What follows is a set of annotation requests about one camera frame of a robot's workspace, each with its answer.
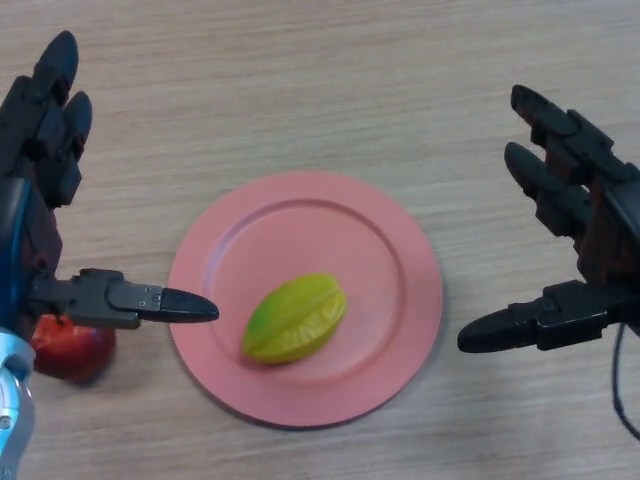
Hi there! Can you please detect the pink round plate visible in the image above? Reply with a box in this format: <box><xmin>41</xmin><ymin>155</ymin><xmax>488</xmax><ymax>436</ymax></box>
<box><xmin>168</xmin><ymin>172</ymin><xmax>444</xmax><ymax>429</ymax></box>

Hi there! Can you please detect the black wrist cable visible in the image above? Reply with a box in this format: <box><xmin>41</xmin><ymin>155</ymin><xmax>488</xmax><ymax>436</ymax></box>
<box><xmin>611</xmin><ymin>323</ymin><xmax>640</xmax><ymax>442</ymax></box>

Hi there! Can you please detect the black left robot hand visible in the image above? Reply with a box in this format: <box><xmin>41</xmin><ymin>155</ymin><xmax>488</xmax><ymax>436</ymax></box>
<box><xmin>0</xmin><ymin>30</ymin><xmax>220</xmax><ymax>335</ymax></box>

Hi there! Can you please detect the red apple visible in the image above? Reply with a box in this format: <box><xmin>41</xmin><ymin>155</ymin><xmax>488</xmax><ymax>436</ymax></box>
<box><xmin>32</xmin><ymin>313</ymin><xmax>117</xmax><ymax>384</ymax></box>

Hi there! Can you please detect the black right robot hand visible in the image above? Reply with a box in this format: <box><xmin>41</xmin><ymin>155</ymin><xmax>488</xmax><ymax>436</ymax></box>
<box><xmin>457</xmin><ymin>84</ymin><xmax>640</xmax><ymax>355</ymax></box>

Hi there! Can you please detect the yellow starfruit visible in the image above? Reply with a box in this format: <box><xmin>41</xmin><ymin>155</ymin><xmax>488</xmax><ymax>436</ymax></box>
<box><xmin>242</xmin><ymin>272</ymin><xmax>349</xmax><ymax>365</ymax></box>

